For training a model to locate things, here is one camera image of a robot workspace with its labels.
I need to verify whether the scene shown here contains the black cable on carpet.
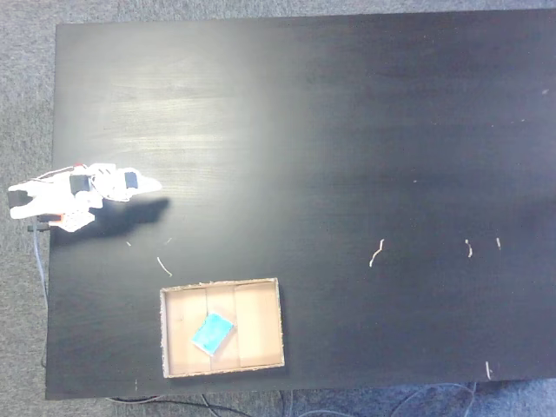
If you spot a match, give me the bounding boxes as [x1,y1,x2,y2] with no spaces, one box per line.
[103,392,255,417]

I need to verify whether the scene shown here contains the green block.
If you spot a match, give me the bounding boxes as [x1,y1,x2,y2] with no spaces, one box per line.
[190,311,235,357]

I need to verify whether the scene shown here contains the curved cardboard scrap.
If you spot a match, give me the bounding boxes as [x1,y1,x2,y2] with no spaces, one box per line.
[368,238,386,268]

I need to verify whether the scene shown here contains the shallow cardboard box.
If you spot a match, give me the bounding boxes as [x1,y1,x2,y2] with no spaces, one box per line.
[159,277,286,380]

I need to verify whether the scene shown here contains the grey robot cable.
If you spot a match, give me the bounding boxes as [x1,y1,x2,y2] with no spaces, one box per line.
[27,222,51,368]

